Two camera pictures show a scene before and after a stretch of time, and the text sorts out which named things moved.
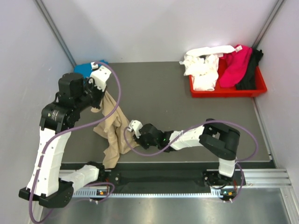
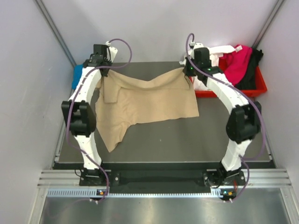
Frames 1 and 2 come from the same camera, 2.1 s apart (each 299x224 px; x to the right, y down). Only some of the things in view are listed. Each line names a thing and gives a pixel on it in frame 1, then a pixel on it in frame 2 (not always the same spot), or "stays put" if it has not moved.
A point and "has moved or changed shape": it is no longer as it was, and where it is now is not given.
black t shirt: [249, 81] stays put
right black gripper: [139, 141] to [186, 71]
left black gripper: [89, 83] to [109, 63]
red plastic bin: [260, 87] stays put
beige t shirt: [114, 128] has moved or changed shape
